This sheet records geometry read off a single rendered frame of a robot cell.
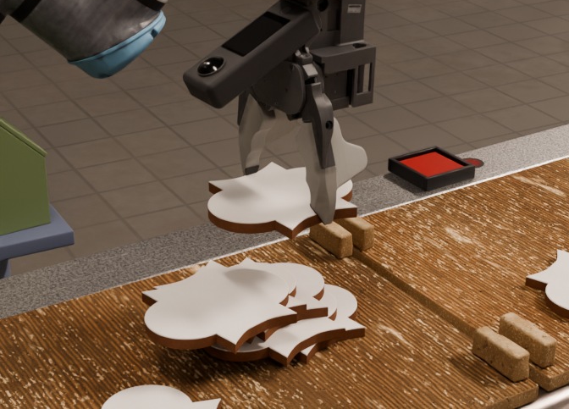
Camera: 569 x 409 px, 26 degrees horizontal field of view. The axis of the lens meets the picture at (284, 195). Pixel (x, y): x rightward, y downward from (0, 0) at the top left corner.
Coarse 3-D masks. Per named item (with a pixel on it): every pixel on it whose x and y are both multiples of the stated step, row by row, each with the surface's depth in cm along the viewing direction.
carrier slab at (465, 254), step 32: (448, 192) 142; (480, 192) 142; (512, 192) 142; (544, 192) 142; (384, 224) 134; (416, 224) 134; (448, 224) 134; (480, 224) 134; (512, 224) 134; (544, 224) 134; (352, 256) 129; (384, 256) 127; (416, 256) 127; (448, 256) 127; (480, 256) 127; (512, 256) 127; (544, 256) 127; (416, 288) 121; (448, 288) 121; (480, 288) 121; (512, 288) 121; (448, 320) 117; (480, 320) 115; (544, 320) 115; (544, 384) 107
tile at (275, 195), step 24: (264, 168) 115; (216, 192) 112; (240, 192) 110; (264, 192) 110; (288, 192) 110; (336, 192) 110; (216, 216) 106; (240, 216) 105; (264, 216) 105; (288, 216) 105; (312, 216) 106; (336, 216) 107
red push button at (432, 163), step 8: (432, 152) 154; (408, 160) 152; (416, 160) 152; (424, 160) 152; (432, 160) 152; (440, 160) 152; (448, 160) 152; (416, 168) 150; (424, 168) 150; (432, 168) 150; (440, 168) 150; (448, 168) 150; (456, 168) 150
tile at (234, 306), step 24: (168, 288) 110; (192, 288) 110; (216, 288) 110; (240, 288) 110; (264, 288) 110; (288, 288) 110; (168, 312) 106; (192, 312) 106; (216, 312) 106; (240, 312) 106; (264, 312) 106; (288, 312) 106; (168, 336) 102; (192, 336) 102; (216, 336) 103; (240, 336) 102
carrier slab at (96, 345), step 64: (256, 256) 127; (320, 256) 127; (0, 320) 115; (64, 320) 115; (128, 320) 115; (384, 320) 115; (0, 384) 106; (64, 384) 106; (128, 384) 106; (192, 384) 106; (256, 384) 106; (320, 384) 106; (384, 384) 106; (448, 384) 106; (512, 384) 106
